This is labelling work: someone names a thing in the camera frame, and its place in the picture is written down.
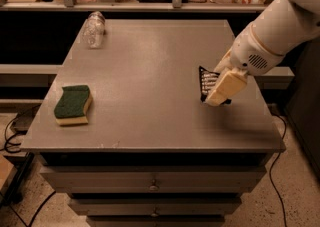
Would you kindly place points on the grey drawer cabinet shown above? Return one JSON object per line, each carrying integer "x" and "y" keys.
{"x": 123, "y": 131}

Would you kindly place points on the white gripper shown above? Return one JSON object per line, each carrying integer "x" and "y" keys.
{"x": 252, "y": 52}

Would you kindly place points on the black rxbar chocolate wrapper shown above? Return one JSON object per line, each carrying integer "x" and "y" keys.
{"x": 209, "y": 93}

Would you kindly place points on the green and yellow sponge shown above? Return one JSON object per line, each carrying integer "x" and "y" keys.
{"x": 73, "y": 105}

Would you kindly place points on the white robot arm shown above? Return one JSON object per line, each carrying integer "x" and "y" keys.
{"x": 285, "y": 24}

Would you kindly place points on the clear plastic bottle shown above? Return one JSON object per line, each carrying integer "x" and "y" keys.
{"x": 94, "y": 30}

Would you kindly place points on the top drawer knob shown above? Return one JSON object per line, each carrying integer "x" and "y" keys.
{"x": 154, "y": 186}

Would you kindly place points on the drawer knob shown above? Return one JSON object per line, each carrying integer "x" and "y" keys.
{"x": 154, "y": 213}
{"x": 154, "y": 186}

